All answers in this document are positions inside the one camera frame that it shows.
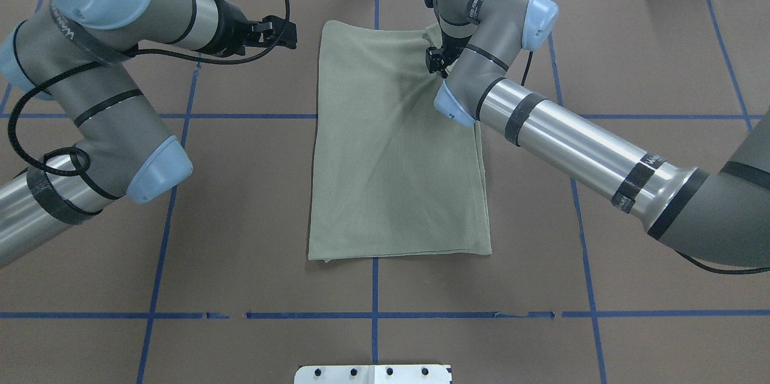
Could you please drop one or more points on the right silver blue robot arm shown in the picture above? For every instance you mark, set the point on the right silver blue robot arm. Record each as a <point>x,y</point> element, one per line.
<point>719,222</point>

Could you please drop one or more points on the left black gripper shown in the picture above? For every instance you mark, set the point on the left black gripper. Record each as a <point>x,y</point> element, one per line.
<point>231,30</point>

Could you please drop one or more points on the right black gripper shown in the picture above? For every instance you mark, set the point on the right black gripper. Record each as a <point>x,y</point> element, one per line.
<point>435,59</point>

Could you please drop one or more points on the olive green long-sleeve shirt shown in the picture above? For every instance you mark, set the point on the olive green long-sleeve shirt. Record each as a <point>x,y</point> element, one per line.
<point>392,176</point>

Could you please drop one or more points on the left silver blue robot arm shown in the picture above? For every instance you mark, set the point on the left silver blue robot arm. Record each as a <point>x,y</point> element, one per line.
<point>73,52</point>

